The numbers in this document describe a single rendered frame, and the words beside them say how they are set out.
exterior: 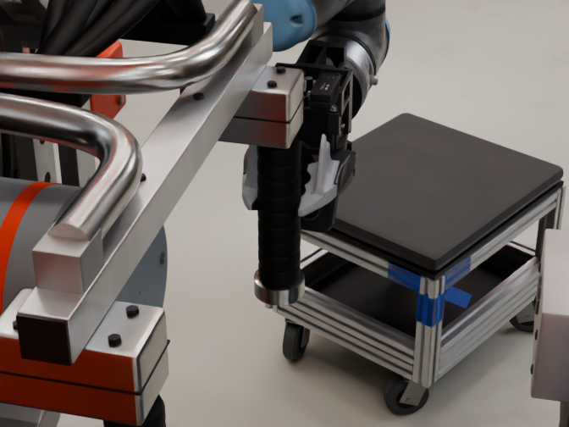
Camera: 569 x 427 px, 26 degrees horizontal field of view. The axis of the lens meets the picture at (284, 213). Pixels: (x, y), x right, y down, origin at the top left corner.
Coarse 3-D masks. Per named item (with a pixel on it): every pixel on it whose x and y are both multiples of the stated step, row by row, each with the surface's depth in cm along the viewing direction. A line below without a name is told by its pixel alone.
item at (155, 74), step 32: (224, 32) 88; (256, 32) 94; (0, 64) 84; (32, 64) 84; (64, 64) 84; (96, 64) 84; (128, 64) 84; (160, 64) 84; (192, 64) 85; (224, 64) 88
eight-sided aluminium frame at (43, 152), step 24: (0, 0) 103; (24, 0) 101; (48, 0) 102; (0, 24) 107; (24, 24) 106; (24, 48) 108; (24, 144) 113; (48, 144) 116; (24, 168) 114; (48, 168) 117; (72, 168) 113; (0, 408) 112; (24, 408) 112
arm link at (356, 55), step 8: (320, 40) 120; (328, 40) 119; (336, 40) 119; (344, 40) 119; (352, 40) 120; (352, 48) 118; (360, 48) 119; (352, 56) 117; (360, 56) 118; (368, 56) 120; (328, 64) 117; (352, 64) 117; (360, 64) 117; (368, 64) 119; (360, 72) 117; (368, 72) 120; (368, 80) 118; (376, 80) 119; (368, 88) 119
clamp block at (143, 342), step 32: (32, 288) 72; (0, 320) 69; (128, 320) 69; (160, 320) 69; (0, 352) 68; (96, 352) 66; (128, 352) 66; (160, 352) 70; (0, 384) 69; (32, 384) 69; (64, 384) 68; (96, 384) 67; (128, 384) 67; (160, 384) 70; (96, 416) 69; (128, 416) 68
